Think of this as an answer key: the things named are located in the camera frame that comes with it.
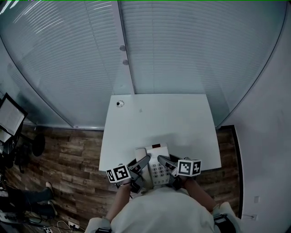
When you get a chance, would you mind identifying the person's left forearm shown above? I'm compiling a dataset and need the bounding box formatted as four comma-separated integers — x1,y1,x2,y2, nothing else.
105,182,133,223

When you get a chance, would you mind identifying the white corded telephone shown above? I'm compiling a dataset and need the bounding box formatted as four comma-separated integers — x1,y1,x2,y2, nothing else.
134,142,174,190

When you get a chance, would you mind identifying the wide window blind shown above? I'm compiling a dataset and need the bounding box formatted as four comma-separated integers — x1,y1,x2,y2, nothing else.
118,0,287,127
0,0,135,130

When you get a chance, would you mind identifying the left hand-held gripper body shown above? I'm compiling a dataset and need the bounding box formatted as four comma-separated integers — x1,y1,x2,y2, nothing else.
106,160,148,194

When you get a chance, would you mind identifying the black round stand base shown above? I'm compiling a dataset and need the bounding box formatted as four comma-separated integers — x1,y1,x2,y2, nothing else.
32,133,46,157

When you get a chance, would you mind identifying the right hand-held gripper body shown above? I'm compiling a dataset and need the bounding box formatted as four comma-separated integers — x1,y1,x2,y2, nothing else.
167,157,202,190

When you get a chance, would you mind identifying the person's right forearm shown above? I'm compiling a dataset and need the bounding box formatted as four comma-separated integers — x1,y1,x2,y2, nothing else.
183,178,217,213

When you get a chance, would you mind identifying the person's white shirt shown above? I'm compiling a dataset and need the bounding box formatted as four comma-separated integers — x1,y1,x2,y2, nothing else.
84,187,242,233

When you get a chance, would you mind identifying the black framed light panel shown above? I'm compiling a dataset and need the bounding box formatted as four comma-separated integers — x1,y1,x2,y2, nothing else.
0,92,29,143

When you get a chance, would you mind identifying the white table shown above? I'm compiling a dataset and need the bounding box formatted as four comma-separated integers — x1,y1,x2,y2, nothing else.
98,94,222,172

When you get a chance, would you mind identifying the grey window frame post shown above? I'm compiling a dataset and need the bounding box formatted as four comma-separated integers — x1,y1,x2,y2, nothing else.
112,0,136,95

